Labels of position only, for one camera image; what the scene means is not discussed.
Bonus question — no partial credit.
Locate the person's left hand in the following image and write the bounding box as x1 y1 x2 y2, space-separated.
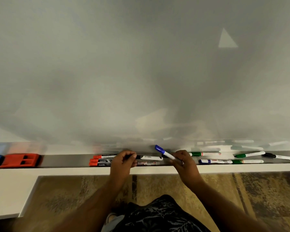
110 150 138 189

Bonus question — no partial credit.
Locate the red whiteboard eraser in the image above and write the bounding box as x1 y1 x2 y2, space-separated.
0 153 42 169

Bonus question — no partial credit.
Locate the green cap whiteboard marker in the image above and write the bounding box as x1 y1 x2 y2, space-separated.
189 152 222 157
234 151 266 158
232 159 264 164

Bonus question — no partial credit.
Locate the blue cap whiteboard marker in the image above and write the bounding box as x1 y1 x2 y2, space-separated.
199 159 233 165
155 145 184 165

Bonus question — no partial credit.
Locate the person's right forearm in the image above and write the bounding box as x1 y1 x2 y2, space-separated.
184 180 271 232

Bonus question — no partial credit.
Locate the black cap whiteboard marker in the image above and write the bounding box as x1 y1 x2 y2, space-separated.
262 153 290 161
126 155 163 161

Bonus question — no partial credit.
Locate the person's left forearm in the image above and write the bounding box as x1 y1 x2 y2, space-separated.
52 177 132 232

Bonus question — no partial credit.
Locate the grey metal marker tray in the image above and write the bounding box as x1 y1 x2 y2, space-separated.
37 150 290 168

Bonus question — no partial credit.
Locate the large whiteboard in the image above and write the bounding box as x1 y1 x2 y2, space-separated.
0 0 290 155

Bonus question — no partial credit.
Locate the black patterned garment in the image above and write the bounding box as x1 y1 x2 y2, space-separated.
115 194 211 232

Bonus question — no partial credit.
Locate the person's right hand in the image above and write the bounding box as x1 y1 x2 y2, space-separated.
170 150 204 189

